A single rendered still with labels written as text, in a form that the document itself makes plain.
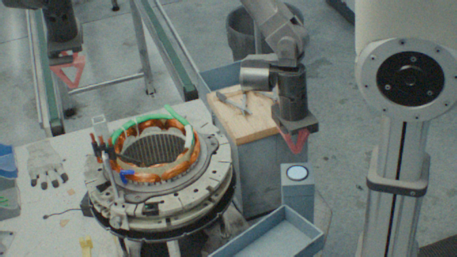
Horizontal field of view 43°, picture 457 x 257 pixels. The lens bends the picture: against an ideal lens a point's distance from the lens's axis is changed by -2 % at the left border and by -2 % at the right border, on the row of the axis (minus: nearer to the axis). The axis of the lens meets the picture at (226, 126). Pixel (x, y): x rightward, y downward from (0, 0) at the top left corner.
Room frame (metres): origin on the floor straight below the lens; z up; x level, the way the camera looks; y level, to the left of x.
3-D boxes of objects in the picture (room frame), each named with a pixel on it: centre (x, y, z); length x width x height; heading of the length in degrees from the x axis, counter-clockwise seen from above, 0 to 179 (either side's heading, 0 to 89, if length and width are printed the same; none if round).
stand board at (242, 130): (1.16, -0.08, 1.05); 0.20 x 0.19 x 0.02; 18
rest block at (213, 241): (0.90, 0.05, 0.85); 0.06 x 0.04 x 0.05; 151
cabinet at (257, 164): (1.16, -0.08, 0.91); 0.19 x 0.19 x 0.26; 18
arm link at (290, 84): (0.95, -0.13, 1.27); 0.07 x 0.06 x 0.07; 69
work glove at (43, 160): (1.36, 0.56, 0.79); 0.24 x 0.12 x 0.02; 15
